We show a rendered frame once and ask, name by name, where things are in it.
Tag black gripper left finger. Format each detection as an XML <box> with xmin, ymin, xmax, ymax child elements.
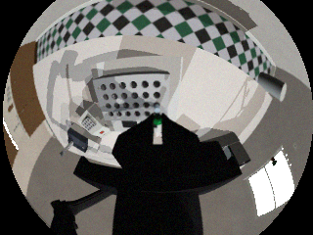
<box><xmin>115</xmin><ymin>113</ymin><xmax>155</xmax><ymax>144</ymax></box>

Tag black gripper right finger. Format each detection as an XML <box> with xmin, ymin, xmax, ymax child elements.
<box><xmin>161</xmin><ymin>113</ymin><xmax>200</xmax><ymax>144</ymax></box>

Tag green tube cap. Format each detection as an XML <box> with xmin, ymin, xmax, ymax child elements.
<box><xmin>154</xmin><ymin>102</ymin><xmax>161</xmax><ymax>125</ymax></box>

